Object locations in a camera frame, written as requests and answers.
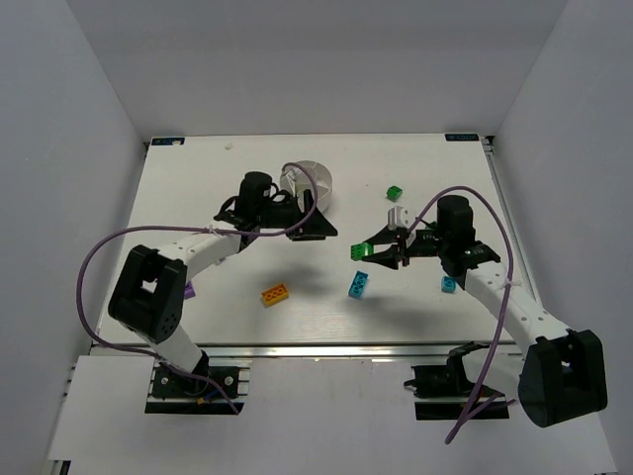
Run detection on dark green curved lego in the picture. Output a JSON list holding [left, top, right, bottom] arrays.
[[350, 242, 374, 261]]

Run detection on blue label left corner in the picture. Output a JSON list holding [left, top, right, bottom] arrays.
[[150, 137, 185, 146]]

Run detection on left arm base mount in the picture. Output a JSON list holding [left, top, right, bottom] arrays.
[[144, 360, 250, 416]]

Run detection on blue label right corner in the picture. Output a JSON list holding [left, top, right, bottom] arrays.
[[444, 133, 480, 143]]

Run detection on blue label corner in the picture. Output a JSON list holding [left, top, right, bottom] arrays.
[[444, 133, 480, 143], [150, 137, 185, 146]]

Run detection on small teal lego brick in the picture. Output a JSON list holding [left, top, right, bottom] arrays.
[[441, 276, 457, 293]]

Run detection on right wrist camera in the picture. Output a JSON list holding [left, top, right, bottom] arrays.
[[387, 206, 409, 231]]

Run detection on green sloped lego brick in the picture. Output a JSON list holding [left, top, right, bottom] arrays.
[[386, 185, 404, 203]]

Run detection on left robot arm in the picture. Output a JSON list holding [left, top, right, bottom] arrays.
[[108, 163, 338, 381]]

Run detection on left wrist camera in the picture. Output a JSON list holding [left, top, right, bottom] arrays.
[[279, 166, 306, 194]]

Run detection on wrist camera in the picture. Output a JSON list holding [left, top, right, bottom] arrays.
[[387, 206, 409, 231], [279, 166, 306, 194]]

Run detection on orange rectangular lego brick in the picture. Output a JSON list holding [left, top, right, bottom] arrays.
[[261, 283, 290, 308]]

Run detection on long teal lego brick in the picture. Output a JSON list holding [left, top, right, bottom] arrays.
[[348, 271, 369, 300]]

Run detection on aluminium front rail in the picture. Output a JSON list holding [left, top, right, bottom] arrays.
[[88, 340, 525, 361]]

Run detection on light purple lego brick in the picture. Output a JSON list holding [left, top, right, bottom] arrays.
[[184, 282, 196, 300]]

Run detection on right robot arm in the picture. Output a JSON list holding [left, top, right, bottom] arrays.
[[362, 195, 607, 428]]

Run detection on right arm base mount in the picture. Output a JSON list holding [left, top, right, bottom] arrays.
[[404, 341, 516, 422]]

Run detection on white round divided container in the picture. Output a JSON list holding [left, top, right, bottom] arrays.
[[290, 160, 332, 214]]

